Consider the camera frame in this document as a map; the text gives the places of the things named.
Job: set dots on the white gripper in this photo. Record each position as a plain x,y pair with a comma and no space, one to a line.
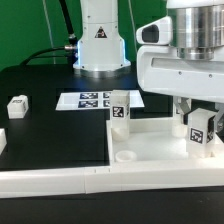
159,70

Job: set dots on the white square table top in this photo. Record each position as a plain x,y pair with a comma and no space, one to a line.
153,140

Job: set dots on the white U-shaped obstacle fence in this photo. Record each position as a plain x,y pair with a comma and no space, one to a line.
126,176

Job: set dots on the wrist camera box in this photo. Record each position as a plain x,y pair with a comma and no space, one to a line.
159,32

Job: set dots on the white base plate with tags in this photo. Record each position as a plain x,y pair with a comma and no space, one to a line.
83,101

